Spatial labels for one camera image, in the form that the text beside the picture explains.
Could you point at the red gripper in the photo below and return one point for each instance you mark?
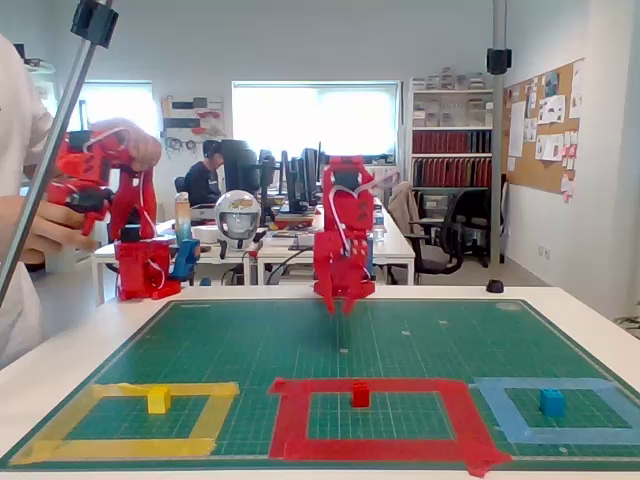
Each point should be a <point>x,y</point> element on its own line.
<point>336,262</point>

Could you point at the red cube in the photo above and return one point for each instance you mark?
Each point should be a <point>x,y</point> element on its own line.
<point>361,395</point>

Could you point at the person's right forearm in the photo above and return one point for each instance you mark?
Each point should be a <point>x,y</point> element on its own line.
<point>10,207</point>

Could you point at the red robot arm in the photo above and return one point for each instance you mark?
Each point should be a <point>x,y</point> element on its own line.
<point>350,210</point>

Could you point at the red tape square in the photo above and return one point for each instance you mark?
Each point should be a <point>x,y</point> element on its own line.
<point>400,386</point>

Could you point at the yellow cube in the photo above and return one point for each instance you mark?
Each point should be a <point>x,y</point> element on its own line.
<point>159,401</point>

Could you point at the blue tape square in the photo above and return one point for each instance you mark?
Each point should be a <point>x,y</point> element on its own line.
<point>550,382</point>

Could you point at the blue cube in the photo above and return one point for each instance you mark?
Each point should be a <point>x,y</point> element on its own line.
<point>552,403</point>

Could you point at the yellow tape square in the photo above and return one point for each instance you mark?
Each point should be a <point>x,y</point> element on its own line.
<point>120,447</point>

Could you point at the person's left hand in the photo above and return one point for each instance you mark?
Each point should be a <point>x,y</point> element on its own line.
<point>142,147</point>

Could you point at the person's right hand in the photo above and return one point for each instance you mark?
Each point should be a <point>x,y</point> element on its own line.
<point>57,230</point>

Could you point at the green cutting mat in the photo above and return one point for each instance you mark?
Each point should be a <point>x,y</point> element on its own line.
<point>320,345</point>

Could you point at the white office desk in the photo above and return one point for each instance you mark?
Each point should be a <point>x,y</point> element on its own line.
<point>395,247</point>

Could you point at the office chair with beige jacket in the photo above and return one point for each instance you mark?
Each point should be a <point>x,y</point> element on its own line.
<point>402,210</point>

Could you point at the black computer monitor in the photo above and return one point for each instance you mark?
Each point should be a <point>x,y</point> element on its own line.
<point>240,165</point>
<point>312,170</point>
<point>267,175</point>
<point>292,180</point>

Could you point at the white helmet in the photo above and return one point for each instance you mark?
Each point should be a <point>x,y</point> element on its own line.
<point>237,217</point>

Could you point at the black office chair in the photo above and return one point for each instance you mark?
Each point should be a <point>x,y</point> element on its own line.
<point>470,210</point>

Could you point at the small black knob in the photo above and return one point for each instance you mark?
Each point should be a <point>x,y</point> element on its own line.
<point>495,286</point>

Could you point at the wide window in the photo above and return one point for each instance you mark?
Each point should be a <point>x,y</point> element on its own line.
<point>315,120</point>

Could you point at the seated person in dark sweater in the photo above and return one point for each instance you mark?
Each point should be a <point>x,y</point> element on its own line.
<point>200,182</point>

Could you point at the white shelf with red binders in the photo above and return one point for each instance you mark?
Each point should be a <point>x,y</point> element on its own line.
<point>450,145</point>

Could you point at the grey round column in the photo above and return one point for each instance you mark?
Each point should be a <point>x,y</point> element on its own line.
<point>499,150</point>

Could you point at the cork pin board with papers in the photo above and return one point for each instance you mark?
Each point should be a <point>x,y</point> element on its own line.
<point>542,165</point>

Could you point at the black column clamp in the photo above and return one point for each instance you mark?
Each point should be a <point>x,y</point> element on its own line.
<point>499,61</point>

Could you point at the small window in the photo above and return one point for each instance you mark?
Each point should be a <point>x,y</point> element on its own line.
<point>125,100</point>

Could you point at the green plant leaves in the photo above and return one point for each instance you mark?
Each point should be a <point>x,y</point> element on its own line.
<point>631,322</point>

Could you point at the aluminium profile pole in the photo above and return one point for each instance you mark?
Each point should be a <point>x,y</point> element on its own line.
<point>44,170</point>

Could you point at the white wall socket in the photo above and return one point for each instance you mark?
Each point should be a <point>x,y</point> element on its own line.
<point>544,252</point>

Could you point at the wall tool rack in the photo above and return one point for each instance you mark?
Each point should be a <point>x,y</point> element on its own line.
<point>192,120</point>

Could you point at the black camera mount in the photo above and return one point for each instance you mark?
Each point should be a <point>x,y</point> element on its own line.
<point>95,22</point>

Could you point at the white wall shelf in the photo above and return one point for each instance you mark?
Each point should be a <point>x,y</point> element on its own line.
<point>40,67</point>

